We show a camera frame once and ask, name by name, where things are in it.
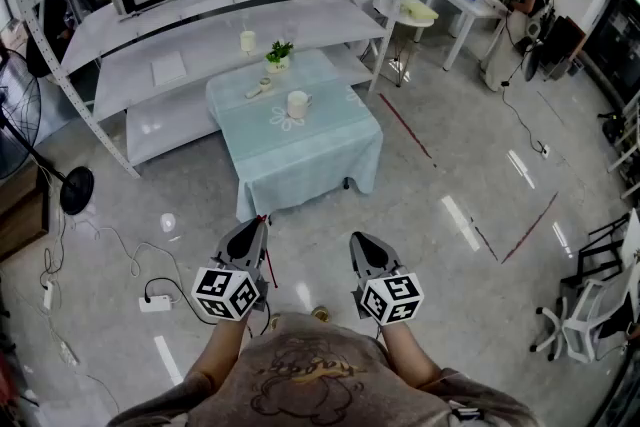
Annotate black metal frame stand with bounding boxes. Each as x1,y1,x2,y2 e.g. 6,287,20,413
559,211,632,289

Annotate white floor cable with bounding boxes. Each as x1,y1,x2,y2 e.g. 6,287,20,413
93,226,182,307

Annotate white paper sheet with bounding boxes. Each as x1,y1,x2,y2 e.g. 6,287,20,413
150,50,188,88

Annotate small potted green plant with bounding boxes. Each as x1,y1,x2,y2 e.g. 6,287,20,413
264,40,296,75

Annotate white desk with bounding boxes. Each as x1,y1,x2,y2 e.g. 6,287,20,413
424,0,507,72

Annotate brown wooden cabinet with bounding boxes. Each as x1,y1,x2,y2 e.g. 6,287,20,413
0,161,52,262

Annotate white mug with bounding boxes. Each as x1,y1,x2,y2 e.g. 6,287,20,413
286,90,314,120

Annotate small white scoop with handle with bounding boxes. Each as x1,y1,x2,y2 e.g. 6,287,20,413
244,77,274,101

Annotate black standing fan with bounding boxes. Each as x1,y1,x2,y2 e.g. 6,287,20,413
0,47,96,217

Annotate person's left forearm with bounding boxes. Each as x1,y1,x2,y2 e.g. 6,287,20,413
186,317,252,387

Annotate person's grey printed shirt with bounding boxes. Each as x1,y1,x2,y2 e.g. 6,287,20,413
106,311,539,427

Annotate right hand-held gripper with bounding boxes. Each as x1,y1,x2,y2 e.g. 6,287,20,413
349,231,425,327

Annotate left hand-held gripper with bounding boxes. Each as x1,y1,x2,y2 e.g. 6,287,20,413
191,217,272,324

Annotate person's right forearm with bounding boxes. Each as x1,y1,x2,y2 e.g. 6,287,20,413
379,322,444,390

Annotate white office chair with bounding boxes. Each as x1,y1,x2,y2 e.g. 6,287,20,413
528,258,640,364

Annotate pale yellow cushion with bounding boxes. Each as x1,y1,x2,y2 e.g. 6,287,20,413
399,0,440,22

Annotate white metal shelf rack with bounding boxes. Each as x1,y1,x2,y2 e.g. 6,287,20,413
0,0,427,180

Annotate long black floor cable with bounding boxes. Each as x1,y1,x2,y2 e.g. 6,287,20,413
500,12,547,155

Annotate round white side table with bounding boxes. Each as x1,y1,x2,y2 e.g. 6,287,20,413
371,0,436,89

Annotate dark glass cabinet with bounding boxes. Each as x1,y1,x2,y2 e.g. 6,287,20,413
583,0,640,102

